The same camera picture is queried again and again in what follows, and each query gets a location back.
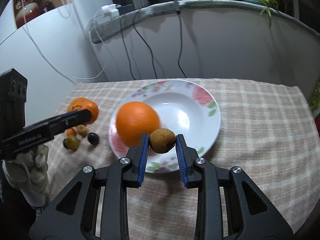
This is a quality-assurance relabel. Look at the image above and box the tiny orange kumquat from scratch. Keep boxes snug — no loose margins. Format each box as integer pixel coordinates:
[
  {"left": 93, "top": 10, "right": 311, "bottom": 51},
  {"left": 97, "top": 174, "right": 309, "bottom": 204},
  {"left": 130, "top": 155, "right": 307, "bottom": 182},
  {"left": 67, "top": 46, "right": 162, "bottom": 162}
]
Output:
[{"left": 66, "top": 128, "right": 77, "bottom": 136}]

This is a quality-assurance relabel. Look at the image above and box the dark plum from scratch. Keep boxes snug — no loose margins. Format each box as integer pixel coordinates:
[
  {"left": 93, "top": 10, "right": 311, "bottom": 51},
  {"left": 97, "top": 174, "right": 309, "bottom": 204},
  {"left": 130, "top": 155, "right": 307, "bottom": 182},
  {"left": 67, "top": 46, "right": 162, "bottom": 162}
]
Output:
[
  {"left": 63, "top": 138, "right": 69, "bottom": 149},
  {"left": 87, "top": 132, "right": 100, "bottom": 146}
]

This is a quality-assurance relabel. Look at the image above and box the smooth oval orange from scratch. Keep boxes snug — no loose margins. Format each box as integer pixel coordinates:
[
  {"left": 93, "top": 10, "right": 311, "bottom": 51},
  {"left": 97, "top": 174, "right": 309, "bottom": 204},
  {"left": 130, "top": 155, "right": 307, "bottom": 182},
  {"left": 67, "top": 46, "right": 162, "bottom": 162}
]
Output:
[{"left": 116, "top": 101, "right": 161, "bottom": 147}]

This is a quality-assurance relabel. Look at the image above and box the left gloved hand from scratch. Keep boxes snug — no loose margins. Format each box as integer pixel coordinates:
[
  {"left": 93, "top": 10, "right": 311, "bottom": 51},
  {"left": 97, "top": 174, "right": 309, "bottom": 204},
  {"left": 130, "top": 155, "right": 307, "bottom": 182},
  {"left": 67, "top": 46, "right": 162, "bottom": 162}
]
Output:
[{"left": 2, "top": 144, "right": 49, "bottom": 208}]

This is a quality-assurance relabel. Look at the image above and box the green-brown plum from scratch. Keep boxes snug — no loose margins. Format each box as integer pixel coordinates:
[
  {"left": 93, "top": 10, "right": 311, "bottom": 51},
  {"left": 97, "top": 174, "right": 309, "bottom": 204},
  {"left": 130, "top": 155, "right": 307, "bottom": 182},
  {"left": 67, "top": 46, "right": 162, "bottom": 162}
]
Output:
[{"left": 66, "top": 135, "right": 80, "bottom": 151}]

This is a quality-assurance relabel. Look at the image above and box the small brown kiwi back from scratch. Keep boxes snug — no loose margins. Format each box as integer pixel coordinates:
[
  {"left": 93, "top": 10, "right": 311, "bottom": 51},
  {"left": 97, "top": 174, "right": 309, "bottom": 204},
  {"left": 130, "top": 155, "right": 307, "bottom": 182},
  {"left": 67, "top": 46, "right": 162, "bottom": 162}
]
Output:
[{"left": 76, "top": 125, "right": 88, "bottom": 137}]

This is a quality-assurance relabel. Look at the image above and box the large rough orange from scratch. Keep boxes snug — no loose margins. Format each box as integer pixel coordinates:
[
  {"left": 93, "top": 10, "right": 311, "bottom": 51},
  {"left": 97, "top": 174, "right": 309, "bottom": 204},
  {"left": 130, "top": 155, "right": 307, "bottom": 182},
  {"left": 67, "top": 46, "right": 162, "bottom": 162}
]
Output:
[{"left": 67, "top": 97, "right": 99, "bottom": 124}]

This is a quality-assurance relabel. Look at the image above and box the pink checkered tablecloth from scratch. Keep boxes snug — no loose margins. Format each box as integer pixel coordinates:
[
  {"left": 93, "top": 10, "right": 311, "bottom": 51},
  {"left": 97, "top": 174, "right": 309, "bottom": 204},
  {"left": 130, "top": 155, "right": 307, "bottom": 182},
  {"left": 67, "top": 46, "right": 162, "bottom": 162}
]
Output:
[{"left": 48, "top": 79, "right": 319, "bottom": 239}]

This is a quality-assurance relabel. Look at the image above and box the grey sill mat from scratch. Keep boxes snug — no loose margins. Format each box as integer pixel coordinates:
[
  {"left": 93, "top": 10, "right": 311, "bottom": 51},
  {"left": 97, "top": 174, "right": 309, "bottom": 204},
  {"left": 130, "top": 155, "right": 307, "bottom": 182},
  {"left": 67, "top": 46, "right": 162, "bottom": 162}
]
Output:
[{"left": 89, "top": 0, "right": 320, "bottom": 45}]

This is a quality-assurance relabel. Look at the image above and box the white power adapter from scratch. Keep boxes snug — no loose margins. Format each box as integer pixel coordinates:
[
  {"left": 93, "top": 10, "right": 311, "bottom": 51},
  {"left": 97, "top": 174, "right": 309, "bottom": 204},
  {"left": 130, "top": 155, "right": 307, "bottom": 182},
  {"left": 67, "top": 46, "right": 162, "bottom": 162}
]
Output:
[{"left": 101, "top": 4, "right": 121, "bottom": 19}]

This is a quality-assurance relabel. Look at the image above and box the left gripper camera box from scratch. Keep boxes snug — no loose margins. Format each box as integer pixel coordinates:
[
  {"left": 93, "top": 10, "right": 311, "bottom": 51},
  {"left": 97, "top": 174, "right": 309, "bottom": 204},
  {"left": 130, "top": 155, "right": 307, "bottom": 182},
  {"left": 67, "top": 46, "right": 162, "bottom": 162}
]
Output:
[{"left": 0, "top": 68, "right": 28, "bottom": 141}]

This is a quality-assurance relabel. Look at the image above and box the white cable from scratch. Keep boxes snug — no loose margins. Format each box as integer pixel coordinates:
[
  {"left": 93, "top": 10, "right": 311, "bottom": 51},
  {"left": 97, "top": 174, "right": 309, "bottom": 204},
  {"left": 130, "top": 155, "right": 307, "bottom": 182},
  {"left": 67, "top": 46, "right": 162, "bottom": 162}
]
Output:
[{"left": 18, "top": 0, "right": 121, "bottom": 81}]

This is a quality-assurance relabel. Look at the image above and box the black cable left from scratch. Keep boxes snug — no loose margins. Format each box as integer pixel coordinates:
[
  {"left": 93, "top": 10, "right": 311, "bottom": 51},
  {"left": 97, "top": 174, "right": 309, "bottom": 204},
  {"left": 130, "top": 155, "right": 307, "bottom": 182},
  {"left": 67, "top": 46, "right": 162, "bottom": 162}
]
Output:
[{"left": 118, "top": 12, "right": 138, "bottom": 81}]

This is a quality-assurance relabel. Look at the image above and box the black cable right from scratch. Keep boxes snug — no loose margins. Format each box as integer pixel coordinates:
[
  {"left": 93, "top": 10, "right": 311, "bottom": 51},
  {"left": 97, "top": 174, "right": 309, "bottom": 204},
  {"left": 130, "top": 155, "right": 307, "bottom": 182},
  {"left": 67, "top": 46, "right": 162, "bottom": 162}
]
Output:
[{"left": 171, "top": 0, "right": 188, "bottom": 79}]

